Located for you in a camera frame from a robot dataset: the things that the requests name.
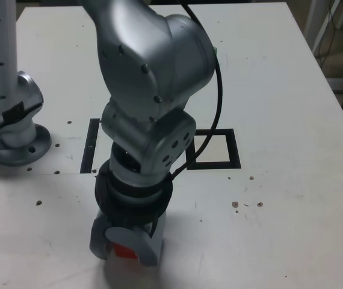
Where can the black tape square outline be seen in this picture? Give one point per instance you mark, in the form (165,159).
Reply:
(234,150)

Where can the red cube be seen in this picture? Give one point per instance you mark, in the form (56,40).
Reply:
(124,251)

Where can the black tape strip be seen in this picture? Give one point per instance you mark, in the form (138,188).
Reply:
(87,150)

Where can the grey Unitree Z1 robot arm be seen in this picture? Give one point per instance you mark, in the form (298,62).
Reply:
(159,60)

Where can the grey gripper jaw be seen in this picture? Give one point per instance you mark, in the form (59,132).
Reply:
(98,238)
(132,238)

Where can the green cube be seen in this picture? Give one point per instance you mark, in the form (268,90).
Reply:
(215,50)

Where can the white metal frame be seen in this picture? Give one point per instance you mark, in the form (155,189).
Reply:
(322,31)

